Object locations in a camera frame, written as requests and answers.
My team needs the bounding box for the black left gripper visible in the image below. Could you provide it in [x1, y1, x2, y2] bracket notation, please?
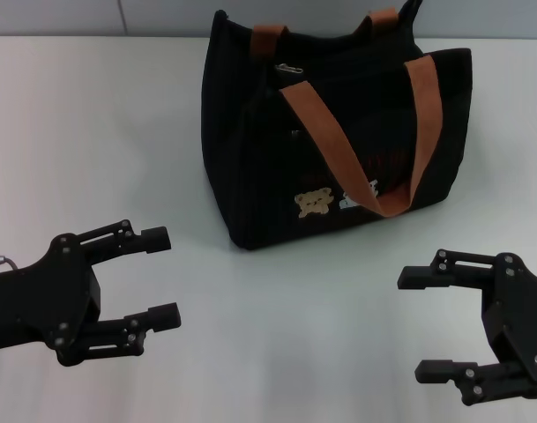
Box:
[0, 219, 183, 367]

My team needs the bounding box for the black bag with brown handles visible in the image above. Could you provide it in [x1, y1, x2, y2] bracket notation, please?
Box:
[201, 0, 474, 253]

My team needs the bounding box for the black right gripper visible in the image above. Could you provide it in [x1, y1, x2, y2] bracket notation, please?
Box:
[396, 248, 537, 408]

